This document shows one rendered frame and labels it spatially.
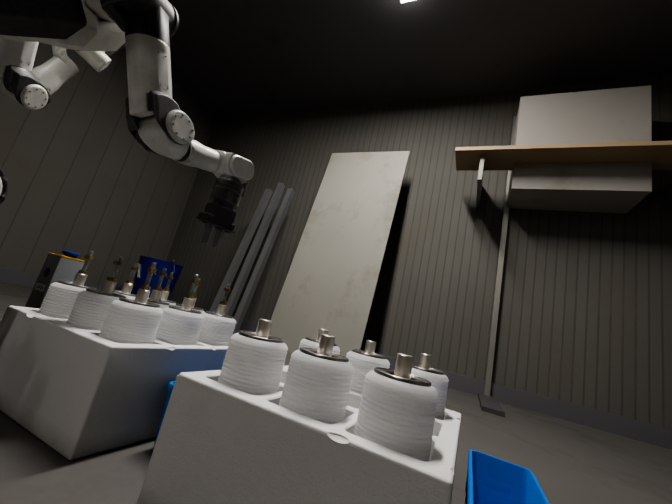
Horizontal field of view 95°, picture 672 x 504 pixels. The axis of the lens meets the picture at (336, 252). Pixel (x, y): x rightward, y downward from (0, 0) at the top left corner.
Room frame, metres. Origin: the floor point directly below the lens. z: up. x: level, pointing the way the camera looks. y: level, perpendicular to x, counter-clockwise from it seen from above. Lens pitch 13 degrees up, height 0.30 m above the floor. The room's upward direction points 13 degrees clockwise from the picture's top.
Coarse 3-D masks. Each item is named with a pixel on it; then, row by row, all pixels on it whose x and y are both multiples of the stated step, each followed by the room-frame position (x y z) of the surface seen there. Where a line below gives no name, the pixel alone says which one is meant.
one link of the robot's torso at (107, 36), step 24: (0, 0) 0.51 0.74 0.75; (24, 0) 0.53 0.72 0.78; (48, 0) 0.55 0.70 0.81; (72, 0) 0.57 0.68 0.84; (96, 0) 0.57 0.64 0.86; (0, 24) 0.54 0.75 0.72; (24, 24) 0.55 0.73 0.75; (48, 24) 0.57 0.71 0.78; (72, 24) 0.59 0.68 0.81; (96, 24) 0.61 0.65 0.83; (72, 48) 0.64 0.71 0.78; (96, 48) 0.66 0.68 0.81
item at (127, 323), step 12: (108, 312) 0.64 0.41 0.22; (120, 312) 0.62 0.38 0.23; (132, 312) 0.63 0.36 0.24; (144, 312) 0.64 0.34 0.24; (156, 312) 0.66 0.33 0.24; (108, 324) 0.63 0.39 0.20; (120, 324) 0.63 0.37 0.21; (132, 324) 0.63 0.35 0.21; (144, 324) 0.64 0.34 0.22; (156, 324) 0.67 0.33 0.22; (108, 336) 0.62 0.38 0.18; (120, 336) 0.63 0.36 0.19; (132, 336) 0.63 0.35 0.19; (144, 336) 0.65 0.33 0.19
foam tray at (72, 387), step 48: (0, 336) 0.72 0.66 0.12; (48, 336) 0.65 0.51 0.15; (96, 336) 0.62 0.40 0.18; (0, 384) 0.69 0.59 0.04; (48, 384) 0.62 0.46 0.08; (96, 384) 0.57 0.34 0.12; (144, 384) 0.65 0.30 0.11; (48, 432) 0.60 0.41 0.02; (96, 432) 0.59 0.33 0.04; (144, 432) 0.68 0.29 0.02
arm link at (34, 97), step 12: (0, 48) 0.75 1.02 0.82; (12, 48) 0.76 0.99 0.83; (24, 48) 0.77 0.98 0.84; (36, 48) 0.79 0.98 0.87; (0, 60) 0.77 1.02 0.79; (12, 60) 0.77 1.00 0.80; (24, 60) 0.79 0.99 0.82; (0, 72) 0.78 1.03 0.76; (12, 72) 0.78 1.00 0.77; (24, 72) 0.80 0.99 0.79; (12, 84) 0.80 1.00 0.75; (24, 84) 0.82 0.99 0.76; (36, 84) 0.84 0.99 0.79; (24, 96) 0.83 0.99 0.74; (36, 96) 0.86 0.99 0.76; (36, 108) 0.88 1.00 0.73
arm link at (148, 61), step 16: (128, 48) 0.60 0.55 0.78; (144, 48) 0.59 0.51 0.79; (160, 48) 0.61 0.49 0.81; (128, 64) 0.61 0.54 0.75; (144, 64) 0.60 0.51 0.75; (160, 64) 0.62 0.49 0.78; (128, 80) 0.62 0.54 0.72; (144, 80) 0.61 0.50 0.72; (160, 80) 0.63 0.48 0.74; (128, 96) 0.64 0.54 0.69; (144, 96) 0.62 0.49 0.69; (160, 96) 0.62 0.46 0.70; (128, 112) 0.66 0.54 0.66; (144, 112) 0.64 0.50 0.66; (160, 112) 0.63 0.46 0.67; (176, 112) 0.65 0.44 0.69; (128, 128) 0.68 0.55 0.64; (176, 128) 0.66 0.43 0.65; (192, 128) 0.70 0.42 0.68
